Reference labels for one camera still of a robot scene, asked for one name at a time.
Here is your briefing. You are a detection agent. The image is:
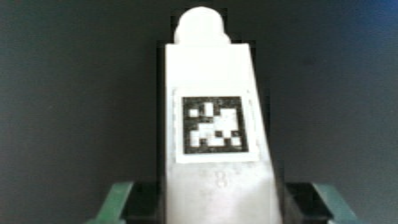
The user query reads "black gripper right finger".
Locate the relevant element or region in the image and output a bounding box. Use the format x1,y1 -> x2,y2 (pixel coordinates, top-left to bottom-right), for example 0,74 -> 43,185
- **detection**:
283,182 -> 359,224

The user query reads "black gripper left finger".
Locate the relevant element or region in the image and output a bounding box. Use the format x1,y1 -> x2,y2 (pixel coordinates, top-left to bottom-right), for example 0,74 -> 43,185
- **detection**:
86,182 -> 160,224

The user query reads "white table leg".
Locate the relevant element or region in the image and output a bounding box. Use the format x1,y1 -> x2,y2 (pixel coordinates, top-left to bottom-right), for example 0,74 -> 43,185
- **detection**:
166,7 -> 283,224

